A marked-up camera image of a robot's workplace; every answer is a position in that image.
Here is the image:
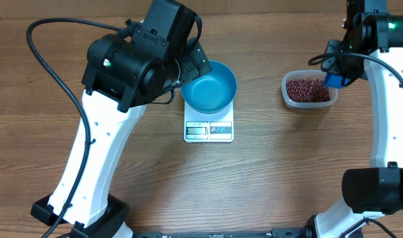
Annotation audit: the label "clear plastic container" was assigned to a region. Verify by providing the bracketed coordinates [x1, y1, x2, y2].
[281, 70, 338, 109]

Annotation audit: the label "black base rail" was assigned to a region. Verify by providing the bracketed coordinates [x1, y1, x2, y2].
[133, 227, 315, 238]

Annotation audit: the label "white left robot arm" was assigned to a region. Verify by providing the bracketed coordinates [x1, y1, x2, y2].
[30, 0, 211, 237]

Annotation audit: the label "white digital kitchen scale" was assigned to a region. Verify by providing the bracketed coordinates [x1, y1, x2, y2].
[184, 102, 235, 143]

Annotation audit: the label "red beans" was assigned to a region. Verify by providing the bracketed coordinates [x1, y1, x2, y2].
[285, 79, 330, 102]

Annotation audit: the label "blue plastic measuring scoop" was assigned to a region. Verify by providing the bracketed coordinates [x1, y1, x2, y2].
[324, 73, 350, 89]

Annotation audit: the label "teal metal bowl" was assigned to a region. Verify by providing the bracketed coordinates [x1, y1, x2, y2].
[181, 60, 238, 114]

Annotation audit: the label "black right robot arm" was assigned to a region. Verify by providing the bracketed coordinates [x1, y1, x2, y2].
[305, 1, 403, 237]

